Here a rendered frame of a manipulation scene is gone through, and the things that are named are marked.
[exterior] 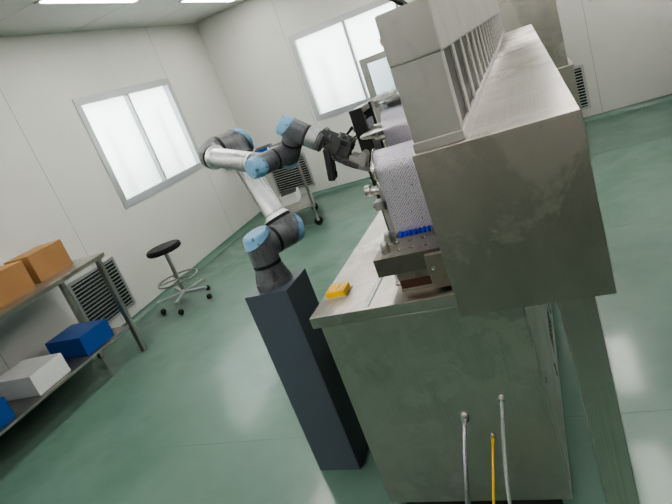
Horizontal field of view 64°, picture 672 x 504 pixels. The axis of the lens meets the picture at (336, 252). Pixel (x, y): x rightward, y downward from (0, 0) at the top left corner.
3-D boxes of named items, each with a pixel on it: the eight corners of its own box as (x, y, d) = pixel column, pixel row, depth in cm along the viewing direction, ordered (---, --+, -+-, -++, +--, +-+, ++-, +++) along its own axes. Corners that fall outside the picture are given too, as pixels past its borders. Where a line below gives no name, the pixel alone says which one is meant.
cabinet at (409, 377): (459, 252, 423) (428, 147, 396) (546, 234, 397) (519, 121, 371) (397, 523, 204) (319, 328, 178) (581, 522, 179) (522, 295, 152)
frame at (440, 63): (492, 37, 354) (483, 1, 347) (505, 33, 351) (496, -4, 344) (414, 154, 87) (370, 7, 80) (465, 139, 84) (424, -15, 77)
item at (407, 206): (399, 242, 186) (382, 192, 180) (467, 227, 176) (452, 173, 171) (399, 242, 185) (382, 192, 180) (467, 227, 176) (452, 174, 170)
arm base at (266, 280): (251, 294, 219) (242, 272, 216) (267, 277, 232) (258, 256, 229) (283, 288, 213) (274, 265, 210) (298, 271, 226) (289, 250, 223)
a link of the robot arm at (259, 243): (247, 267, 221) (234, 237, 217) (272, 252, 228) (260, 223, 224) (262, 269, 211) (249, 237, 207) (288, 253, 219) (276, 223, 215)
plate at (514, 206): (499, 84, 365) (488, 38, 356) (542, 70, 354) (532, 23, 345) (449, 319, 96) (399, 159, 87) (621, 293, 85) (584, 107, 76)
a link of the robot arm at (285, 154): (266, 164, 198) (269, 140, 189) (289, 153, 204) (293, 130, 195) (280, 176, 195) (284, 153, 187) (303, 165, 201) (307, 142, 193)
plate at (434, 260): (434, 285, 166) (424, 253, 162) (467, 279, 162) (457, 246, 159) (433, 289, 164) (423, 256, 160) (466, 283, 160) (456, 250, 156)
